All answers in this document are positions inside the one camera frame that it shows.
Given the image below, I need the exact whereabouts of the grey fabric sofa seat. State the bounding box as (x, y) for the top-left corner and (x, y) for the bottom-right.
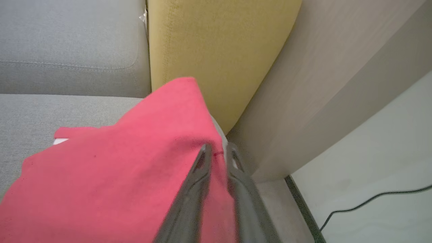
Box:
(0, 93), (146, 200)

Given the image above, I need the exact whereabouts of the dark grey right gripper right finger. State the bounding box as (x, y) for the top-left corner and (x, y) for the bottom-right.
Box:
(226, 143), (282, 243)

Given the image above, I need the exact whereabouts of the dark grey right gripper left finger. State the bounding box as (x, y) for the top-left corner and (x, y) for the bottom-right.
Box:
(153, 144), (213, 243)

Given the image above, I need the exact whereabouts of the black floor cable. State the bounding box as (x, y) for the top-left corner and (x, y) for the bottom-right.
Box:
(317, 185), (432, 242)

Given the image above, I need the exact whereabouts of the white sofa label tag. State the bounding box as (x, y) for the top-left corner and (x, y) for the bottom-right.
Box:
(139, 8), (149, 31)

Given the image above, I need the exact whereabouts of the dark baseboard strip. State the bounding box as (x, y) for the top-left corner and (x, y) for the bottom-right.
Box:
(284, 174), (327, 243)

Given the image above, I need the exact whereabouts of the yellow sofa backrest cushion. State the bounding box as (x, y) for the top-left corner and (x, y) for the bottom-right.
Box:
(146, 0), (303, 136)

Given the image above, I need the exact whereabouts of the grey seamed sofa cushion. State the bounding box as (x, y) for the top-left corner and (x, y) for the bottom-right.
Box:
(0, 0), (152, 99)

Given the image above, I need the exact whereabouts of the red and white shirt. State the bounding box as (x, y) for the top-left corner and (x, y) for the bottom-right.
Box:
(0, 77), (239, 243)

